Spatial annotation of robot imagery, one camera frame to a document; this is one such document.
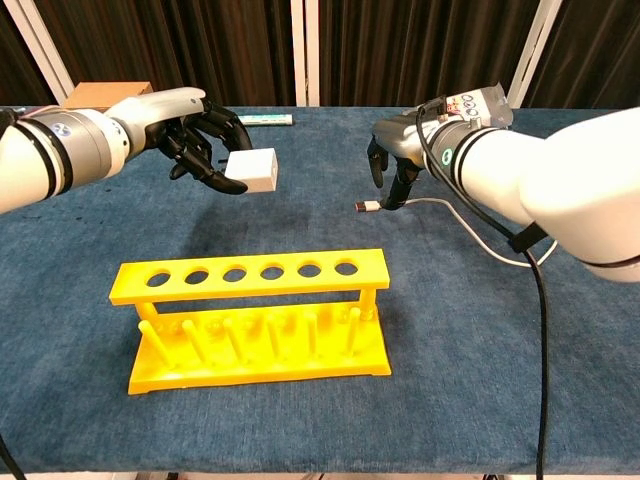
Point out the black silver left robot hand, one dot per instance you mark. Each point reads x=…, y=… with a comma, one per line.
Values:
x=150, y=115

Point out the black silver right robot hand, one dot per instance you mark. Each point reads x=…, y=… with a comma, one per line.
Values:
x=400, y=137

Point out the white power adapter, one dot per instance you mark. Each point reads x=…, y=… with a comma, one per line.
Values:
x=252, y=167

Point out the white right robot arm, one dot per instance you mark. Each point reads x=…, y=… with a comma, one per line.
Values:
x=550, y=170

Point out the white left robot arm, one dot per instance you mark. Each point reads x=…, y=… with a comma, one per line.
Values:
x=45, y=155

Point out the brown cardboard box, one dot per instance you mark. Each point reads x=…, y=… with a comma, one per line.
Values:
x=100, y=92

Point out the dark pleated curtain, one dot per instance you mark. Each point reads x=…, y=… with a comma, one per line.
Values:
x=400, y=50

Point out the white sponge in clear wrapper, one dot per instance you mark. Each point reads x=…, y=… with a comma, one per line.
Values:
x=492, y=107

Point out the red capped white marker pen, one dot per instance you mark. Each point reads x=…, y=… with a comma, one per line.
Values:
x=270, y=119

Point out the yellow plastic test tube rack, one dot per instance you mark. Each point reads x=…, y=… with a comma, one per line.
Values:
x=250, y=282

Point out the teal velvet table cloth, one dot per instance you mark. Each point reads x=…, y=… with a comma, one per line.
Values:
x=475, y=350

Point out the white slanted frame post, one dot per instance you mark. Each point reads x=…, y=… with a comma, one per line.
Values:
x=42, y=55
x=532, y=50

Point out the white upright frame post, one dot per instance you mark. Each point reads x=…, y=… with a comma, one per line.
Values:
x=305, y=50

